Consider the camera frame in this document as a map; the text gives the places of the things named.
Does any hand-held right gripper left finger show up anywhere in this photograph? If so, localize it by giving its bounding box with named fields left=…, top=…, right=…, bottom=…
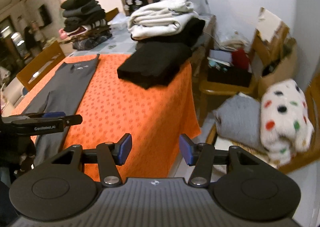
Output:
left=51, top=133, right=132, bottom=188

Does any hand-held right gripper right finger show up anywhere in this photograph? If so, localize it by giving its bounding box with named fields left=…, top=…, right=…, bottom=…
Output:
left=179, top=134, right=263, bottom=188

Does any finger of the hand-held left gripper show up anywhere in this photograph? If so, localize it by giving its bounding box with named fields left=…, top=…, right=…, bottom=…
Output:
left=59, top=114, right=83, bottom=128
left=22, top=111, right=66, bottom=119

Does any grey shirt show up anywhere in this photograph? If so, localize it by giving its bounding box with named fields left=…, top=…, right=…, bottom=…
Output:
left=22, top=53, right=100, bottom=167

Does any stack of folded clothes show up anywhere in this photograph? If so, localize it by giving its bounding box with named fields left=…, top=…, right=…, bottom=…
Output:
left=61, top=0, right=113, bottom=50

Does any orange flower-print mat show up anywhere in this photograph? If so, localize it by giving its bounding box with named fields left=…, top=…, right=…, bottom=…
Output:
left=10, top=53, right=202, bottom=182

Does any wooden chair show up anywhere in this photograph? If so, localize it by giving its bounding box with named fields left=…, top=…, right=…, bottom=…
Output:
left=199, top=74, right=259, bottom=121
left=16, top=41, right=66, bottom=91
left=205, top=72, right=320, bottom=175
left=105, top=8, right=120, bottom=21

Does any grey folded blanket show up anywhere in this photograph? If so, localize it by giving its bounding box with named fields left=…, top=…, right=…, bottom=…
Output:
left=213, top=94, right=269, bottom=154

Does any dark storage box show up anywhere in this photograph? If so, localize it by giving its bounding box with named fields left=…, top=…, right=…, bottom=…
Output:
left=207, top=64, right=253, bottom=87

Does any black folded garment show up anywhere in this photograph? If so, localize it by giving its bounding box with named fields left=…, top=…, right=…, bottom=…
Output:
left=117, top=41, right=193, bottom=90

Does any checkered green tablecloth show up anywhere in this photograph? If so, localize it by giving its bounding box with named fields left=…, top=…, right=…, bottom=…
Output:
left=72, top=15, right=140, bottom=58

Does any grey box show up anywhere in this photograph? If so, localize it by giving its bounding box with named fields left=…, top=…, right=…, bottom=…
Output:
left=209, top=49, right=233, bottom=64

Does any white polka dot plush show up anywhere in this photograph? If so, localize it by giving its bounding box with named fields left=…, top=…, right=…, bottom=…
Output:
left=260, top=79, right=315, bottom=165

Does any red cloth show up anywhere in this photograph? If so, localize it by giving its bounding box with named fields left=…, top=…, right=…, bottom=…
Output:
left=232, top=49, right=251, bottom=70

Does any white tissue pack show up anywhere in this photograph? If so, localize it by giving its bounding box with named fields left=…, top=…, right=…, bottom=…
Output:
left=110, top=16, right=131, bottom=30

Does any cardboard box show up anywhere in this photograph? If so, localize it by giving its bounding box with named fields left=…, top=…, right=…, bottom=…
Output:
left=251, top=7, right=298, bottom=98

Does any white sweatshirt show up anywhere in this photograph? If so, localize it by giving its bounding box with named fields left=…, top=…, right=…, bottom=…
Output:
left=127, top=0, right=199, bottom=40

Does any white paper sheet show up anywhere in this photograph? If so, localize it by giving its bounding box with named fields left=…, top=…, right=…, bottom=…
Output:
left=257, top=8, right=284, bottom=42

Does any wall television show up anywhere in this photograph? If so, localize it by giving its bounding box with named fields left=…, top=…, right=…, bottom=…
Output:
left=38, top=4, right=53, bottom=27

